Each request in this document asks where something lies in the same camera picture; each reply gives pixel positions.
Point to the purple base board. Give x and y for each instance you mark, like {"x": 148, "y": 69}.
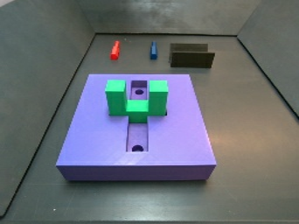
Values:
{"x": 105, "y": 148}

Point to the green U-shaped block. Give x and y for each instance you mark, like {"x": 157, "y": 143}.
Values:
{"x": 137, "y": 109}

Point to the blue peg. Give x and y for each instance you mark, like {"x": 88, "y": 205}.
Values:
{"x": 153, "y": 51}

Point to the red peg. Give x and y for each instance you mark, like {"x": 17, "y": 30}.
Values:
{"x": 115, "y": 51}

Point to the black angled holder bracket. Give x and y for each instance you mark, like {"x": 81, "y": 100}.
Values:
{"x": 191, "y": 55}

